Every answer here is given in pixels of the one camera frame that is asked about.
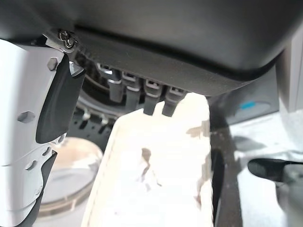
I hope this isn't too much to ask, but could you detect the grey panel with dark edge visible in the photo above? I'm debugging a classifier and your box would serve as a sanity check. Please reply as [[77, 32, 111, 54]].
[[226, 93, 279, 127]]

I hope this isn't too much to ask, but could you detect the round glass washing machine door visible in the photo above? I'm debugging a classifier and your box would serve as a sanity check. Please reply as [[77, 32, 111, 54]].
[[39, 54, 147, 215]]

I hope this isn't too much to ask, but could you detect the white garment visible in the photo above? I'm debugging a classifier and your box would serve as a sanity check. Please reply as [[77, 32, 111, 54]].
[[99, 113, 209, 227]]

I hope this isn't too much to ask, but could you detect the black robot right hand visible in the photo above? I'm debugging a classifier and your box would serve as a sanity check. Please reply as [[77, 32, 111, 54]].
[[0, 0, 303, 227]]

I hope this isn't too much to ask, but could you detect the cream wicker laundry basket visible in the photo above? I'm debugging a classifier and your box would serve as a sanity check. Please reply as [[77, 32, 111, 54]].
[[81, 92, 215, 227]]

